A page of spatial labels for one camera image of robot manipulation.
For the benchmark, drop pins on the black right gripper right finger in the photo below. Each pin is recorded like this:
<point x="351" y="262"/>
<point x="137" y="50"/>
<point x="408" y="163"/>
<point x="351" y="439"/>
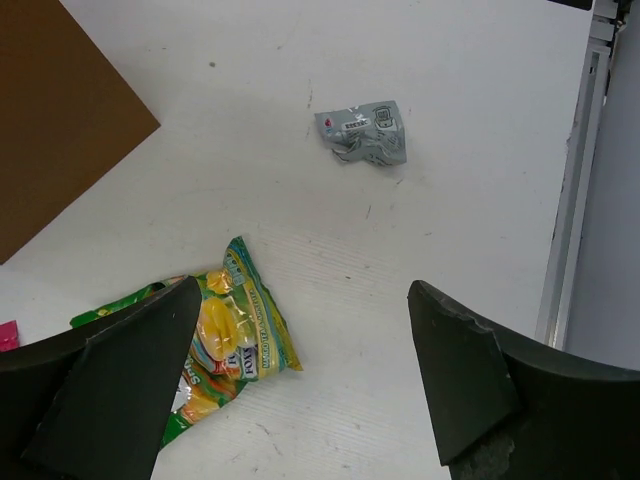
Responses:
<point x="504" y="406"/>

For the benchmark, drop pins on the brown paper bag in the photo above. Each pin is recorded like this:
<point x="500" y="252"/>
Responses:
<point x="67" y="117"/>

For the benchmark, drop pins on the grey snack packet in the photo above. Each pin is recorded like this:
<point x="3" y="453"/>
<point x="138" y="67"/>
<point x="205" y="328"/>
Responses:
<point x="372" y="132"/>

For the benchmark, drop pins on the green yellow candy bag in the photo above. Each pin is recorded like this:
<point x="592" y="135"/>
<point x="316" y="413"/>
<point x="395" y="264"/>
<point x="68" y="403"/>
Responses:
<point x="240" y="337"/>

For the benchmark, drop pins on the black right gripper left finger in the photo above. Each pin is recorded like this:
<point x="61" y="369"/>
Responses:
<point x="93" y="402"/>

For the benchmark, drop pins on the aluminium table frame rail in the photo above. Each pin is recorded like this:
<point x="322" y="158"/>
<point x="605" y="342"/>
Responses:
<point x="591" y="287"/>

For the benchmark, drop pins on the red snack packet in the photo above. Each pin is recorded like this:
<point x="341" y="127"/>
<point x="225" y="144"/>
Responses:
<point x="9" y="336"/>

